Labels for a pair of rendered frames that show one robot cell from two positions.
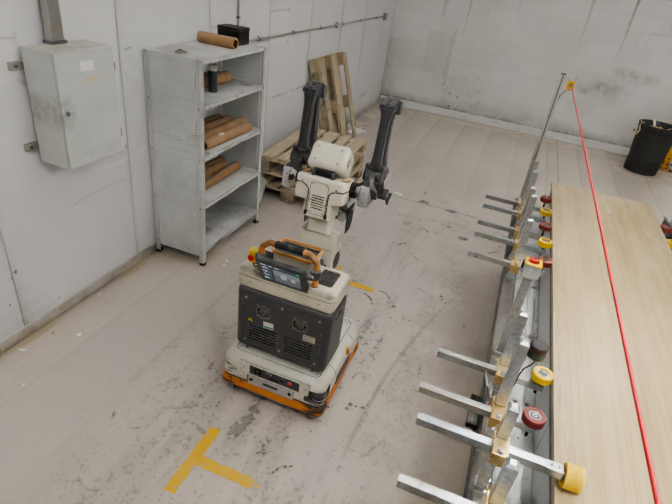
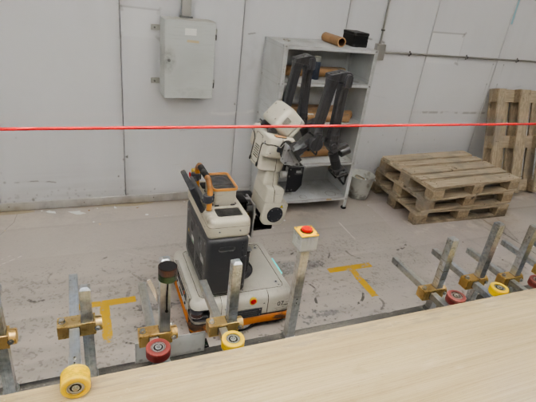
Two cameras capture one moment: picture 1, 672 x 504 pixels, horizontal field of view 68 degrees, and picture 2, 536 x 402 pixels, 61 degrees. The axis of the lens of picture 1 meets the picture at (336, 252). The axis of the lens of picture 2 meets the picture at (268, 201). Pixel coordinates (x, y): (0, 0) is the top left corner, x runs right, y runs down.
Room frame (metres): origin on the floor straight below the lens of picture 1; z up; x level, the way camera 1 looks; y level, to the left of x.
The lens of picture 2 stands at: (0.79, -1.81, 2.04)
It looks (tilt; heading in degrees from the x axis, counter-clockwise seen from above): 27 degrees down; 49
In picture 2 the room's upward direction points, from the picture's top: 7 degrees clockwise
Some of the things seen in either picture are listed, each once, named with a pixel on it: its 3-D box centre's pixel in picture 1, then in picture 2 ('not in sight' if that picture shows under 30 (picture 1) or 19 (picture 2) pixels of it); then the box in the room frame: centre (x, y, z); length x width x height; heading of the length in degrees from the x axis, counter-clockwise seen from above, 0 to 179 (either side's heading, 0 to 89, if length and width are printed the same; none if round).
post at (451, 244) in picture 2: (517, 255); (439, 281); (2.56, -1.05, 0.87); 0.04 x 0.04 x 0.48; 73
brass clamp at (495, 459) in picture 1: (499, 444); (80, 325); (1.10, -0.61, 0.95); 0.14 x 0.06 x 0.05; 163
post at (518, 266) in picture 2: (522, 220); (518, 266); (3.04, -1.20, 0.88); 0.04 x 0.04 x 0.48; 73
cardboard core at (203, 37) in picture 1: (217, 40); (333, 39); (3.85, 1.08, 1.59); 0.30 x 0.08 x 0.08; 73
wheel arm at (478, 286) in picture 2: (509, 242); (463, 274); (2.78, -1.06, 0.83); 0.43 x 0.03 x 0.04; 73
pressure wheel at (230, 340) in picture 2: (539, 382); (231, 349); (1.52, -0.89, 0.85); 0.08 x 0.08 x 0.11
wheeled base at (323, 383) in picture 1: (295, 349); (230, 282); (2.28, 0.16, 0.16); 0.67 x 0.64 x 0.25; 163
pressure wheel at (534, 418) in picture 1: (530, 424); (158, 358); (1.29, -0.79, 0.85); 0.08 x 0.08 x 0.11
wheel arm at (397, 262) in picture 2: (505, 263); (421, 285); (2.54, -0.99, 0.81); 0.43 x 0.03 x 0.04; 73
